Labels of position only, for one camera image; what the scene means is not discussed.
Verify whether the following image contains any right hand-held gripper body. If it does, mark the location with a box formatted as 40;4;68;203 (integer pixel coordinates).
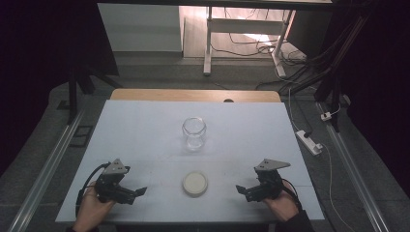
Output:
244;158;292;204

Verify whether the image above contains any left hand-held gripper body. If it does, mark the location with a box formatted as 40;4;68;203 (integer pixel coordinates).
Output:
95;158;137;206

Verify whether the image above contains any cream round jar lid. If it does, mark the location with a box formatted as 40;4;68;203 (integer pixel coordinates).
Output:
182;170;209;198

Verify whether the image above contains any clear glass jar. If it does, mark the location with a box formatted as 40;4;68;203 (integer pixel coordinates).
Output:
181;116;208;153

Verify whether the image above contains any person's right hand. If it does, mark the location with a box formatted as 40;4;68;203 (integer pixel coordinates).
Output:
262;181;300;223

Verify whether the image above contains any person's left hand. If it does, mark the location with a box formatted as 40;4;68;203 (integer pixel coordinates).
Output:
73;181;116;232

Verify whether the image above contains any white board sheet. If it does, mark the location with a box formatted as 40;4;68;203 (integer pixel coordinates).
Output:
55;99;325;225

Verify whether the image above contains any white power strip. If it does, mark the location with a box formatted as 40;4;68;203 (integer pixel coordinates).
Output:
295;130;324;157

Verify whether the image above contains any wooden table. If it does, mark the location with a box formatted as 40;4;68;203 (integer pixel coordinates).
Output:
109;88;282;103

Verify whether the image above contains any black stand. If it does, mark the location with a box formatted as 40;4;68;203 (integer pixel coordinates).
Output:
66;62;124;126
313;72;343;133

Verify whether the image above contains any dark curtain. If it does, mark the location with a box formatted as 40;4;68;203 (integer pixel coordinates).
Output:
0;0;120;177
317;0;410;197

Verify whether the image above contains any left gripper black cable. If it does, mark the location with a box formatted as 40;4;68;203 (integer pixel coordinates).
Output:
74;161;111;218

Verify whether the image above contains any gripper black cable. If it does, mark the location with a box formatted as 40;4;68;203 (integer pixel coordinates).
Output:
74;161;111;218
279;178;305;212

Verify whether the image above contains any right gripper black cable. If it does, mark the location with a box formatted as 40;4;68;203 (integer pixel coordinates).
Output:
279;178;305;212

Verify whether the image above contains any black rectangular floor frame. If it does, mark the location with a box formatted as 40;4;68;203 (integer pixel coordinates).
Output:
69;125;95;149

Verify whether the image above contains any white power cable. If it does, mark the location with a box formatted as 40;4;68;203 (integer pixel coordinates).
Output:
320;142;348;232

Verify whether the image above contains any metal floor rail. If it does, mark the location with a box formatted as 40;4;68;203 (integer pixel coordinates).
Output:
8;108;87;232
316;101;391;232

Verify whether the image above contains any tangle of floor cables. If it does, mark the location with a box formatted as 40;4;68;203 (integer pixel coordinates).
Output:
211;8;371;96

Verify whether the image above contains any white wall panel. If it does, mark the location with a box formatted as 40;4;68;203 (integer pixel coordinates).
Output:
98;3;184;53

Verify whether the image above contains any white desk frame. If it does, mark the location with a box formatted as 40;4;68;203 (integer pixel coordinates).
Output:
202;6;296;78

